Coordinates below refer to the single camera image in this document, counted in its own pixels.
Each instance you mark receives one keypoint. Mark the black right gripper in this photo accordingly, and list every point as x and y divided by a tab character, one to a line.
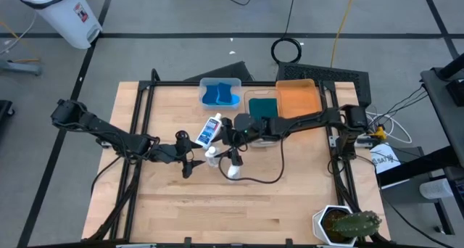
233	139

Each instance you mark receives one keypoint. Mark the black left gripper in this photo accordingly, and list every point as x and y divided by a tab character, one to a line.
174	153

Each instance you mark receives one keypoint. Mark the wide white jar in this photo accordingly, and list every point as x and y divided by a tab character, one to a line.
233	172

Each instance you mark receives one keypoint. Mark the dark green cloth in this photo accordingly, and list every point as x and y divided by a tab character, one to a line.
262	108

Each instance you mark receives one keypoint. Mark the clear plastic bin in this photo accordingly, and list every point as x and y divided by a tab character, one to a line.
261	94

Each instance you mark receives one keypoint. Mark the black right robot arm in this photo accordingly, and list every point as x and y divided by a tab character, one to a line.
308	123

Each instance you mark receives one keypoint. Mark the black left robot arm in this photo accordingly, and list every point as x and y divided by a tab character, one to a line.
108	132

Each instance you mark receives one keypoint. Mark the frosted white plastic bin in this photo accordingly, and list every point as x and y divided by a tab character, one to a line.
202	82

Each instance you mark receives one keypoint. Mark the orange plastic bin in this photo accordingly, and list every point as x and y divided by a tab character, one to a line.
299	97

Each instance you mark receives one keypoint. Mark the white hexagonal plant pot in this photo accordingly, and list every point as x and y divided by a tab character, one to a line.
317	222

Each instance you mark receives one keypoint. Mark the green cactus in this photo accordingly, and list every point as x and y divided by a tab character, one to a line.
357	223

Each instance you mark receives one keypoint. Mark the white printed bag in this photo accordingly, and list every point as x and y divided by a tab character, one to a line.
384	159

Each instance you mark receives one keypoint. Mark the white trash can black rim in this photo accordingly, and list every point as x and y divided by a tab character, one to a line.
61	16

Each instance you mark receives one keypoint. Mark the grey floor stand foot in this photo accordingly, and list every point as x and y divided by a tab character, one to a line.
21	67

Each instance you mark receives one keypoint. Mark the grey cylinder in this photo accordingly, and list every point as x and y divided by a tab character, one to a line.
435	189

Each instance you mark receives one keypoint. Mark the black desk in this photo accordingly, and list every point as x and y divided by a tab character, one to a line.
442	103

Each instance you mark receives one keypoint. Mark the black aluminium table frame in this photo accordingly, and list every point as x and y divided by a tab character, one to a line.
166	83

